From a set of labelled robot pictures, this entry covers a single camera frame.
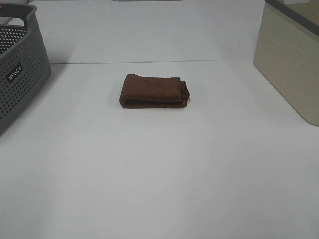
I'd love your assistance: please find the brown towel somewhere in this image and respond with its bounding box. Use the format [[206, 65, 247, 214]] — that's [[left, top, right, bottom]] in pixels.
[[119, 74, 190, 109]]

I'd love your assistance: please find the grey perforated plastic basket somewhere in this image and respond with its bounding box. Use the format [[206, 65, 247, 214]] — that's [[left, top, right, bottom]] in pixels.
[[0, 3, 51, 133]]

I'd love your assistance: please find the beige plastic bin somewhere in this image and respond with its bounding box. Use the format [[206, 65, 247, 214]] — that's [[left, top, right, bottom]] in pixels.
[[253, 0, 319, 126]]

